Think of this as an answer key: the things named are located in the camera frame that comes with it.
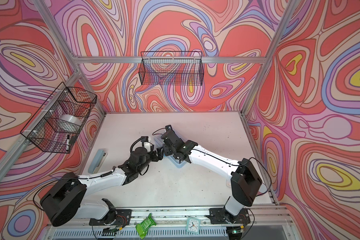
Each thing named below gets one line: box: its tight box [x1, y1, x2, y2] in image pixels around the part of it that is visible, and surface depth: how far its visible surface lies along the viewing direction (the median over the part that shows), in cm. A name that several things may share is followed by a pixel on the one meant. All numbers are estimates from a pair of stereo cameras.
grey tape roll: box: [59, 114, 83, 126], surface depth 75 cm
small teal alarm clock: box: [186, 217, 201, 235], surface depth 71 cm
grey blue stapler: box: [88, 149, 108, 174], surface depth 91 cm
